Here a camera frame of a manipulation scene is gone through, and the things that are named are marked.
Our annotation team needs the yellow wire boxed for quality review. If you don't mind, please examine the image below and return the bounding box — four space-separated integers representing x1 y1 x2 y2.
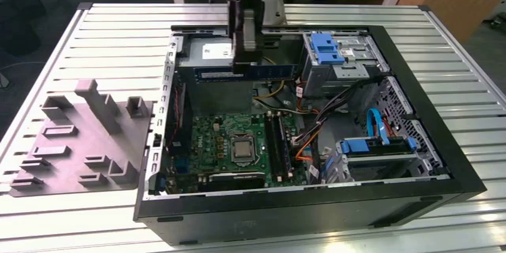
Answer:
254 56 286 100

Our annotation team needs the metal disk bay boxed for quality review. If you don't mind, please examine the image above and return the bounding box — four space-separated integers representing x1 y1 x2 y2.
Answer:
334 137 452 182

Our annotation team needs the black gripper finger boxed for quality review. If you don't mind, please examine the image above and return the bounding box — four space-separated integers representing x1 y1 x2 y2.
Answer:
227 0 263 75

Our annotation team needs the black open PC case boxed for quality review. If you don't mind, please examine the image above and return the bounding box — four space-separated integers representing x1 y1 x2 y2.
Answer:
132 24 488 246

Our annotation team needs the metal drive cage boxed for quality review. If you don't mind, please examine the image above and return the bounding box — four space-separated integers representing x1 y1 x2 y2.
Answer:
302 32 391 98

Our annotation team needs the dark RAM stick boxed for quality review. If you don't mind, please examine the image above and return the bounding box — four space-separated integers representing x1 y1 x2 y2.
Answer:
278 113 295 177

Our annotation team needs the blue drive latch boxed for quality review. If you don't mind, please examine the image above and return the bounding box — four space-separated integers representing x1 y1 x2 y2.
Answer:
311 33 345 66

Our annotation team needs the metal CPU socket cover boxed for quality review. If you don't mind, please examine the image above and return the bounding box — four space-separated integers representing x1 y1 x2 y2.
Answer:
229 130 261 167

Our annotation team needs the blue RAM stick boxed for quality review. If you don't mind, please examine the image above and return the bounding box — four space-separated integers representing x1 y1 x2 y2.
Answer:
193 64 298 83

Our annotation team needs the blue flat data wire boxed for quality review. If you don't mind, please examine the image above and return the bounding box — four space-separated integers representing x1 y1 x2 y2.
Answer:
366 107 393 146

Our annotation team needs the green motherboard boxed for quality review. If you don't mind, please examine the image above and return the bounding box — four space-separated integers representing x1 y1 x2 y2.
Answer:
160 112 317 194

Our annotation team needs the dark chair base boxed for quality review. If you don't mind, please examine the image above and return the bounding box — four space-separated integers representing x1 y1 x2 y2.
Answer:
482 4 506 32

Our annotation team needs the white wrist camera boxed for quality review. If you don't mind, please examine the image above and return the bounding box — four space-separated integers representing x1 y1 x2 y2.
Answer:
242 9 259 53

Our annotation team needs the black graphics card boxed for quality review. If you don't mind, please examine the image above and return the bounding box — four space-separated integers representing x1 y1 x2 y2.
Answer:
197 171 267 192

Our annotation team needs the orange wire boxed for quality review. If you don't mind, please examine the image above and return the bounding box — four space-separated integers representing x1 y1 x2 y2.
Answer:
295 134 319 162

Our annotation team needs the blue striped wire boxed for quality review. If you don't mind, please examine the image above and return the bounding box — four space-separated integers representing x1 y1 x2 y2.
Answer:
319 152 338 184

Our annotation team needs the grey power supply unit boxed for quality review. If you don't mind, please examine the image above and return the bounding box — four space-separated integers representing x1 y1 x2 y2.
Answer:
175 37 257 114

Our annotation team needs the grey parts rack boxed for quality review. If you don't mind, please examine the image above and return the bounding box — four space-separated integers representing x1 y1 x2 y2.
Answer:
8 78 155 198

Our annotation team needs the hard disk in blue carrier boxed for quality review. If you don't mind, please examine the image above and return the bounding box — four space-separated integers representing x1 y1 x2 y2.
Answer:
339 136 417 156

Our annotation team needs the silver CPU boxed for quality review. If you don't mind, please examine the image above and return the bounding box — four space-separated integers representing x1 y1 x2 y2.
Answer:
233 140 257 159

